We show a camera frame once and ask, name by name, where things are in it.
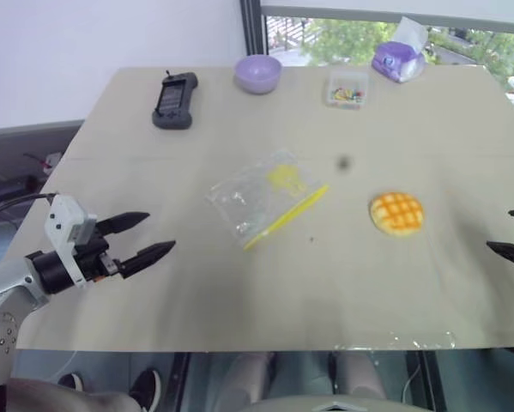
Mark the purple plastic bowl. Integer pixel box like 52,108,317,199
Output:
233,55,283,96

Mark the silver robot torso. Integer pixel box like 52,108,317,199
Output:
246,397,417,412

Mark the black and white shoe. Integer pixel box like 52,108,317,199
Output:
128,368,163,412
57,372,84,393

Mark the clear box of coloured pins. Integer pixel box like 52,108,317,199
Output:
323,70,370,111

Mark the black handheld controller device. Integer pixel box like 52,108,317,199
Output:
151,70,199,130

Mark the black floor power strip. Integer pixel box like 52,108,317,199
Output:
0,173,44,203

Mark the purple tissue pack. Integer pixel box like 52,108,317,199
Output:
370,15,430,84

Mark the clear yellow-zip plastic bag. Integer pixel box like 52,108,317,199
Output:
203,148,331,253

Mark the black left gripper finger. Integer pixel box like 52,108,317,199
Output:
95,211,151,237
118,239,177,281

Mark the round golden crosshatch bread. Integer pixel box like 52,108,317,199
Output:
369,191,425,236

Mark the pale blurred leg shape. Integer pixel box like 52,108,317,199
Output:
223,351,277,405
328,350,387,403

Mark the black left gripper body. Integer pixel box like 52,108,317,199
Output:
73,221,125,283

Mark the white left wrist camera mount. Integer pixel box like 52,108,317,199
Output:
44,194,99,288

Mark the black table leg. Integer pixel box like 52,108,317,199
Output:
418,349,447,412

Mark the grey window frame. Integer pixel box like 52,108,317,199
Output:
239,0,514,59

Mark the white and red floor gadget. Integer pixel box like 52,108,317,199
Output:
23,151,65,175

